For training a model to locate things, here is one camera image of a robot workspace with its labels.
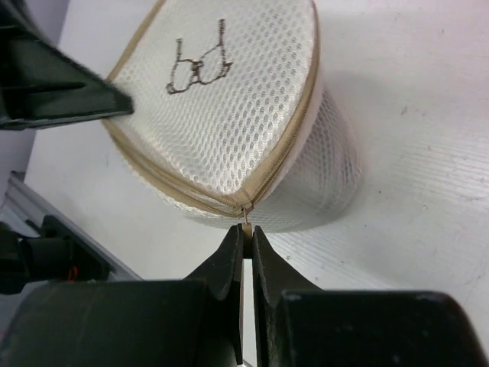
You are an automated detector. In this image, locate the aluminium mounting rail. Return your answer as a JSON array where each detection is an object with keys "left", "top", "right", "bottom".
[{"left": 1, "top": 171, "right": 141, "bottom": 281}]

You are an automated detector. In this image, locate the white mesh laundry bag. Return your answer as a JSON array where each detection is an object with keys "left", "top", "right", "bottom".
[{"left": 104, "top": 1, "right": 361, "bottom": 232}]

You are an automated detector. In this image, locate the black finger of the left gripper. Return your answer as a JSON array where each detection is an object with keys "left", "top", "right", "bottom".
[{"left": 1, "top": 1, "right": 134, "bottom": 130}]

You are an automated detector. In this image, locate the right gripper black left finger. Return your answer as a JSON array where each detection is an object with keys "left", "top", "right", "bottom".
[{"left": 1, "top": 226, "right": 244, "bottom": 366}]

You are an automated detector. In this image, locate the beige zipper pull tab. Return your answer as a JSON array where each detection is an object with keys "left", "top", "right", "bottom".
[{"left": 241, "top": 207, "right": 253, "bottom": 259}]

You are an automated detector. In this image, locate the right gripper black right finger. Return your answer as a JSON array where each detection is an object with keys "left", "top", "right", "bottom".
[{"left": 251, "top": 228, "right": 488, "bottom": 366}]

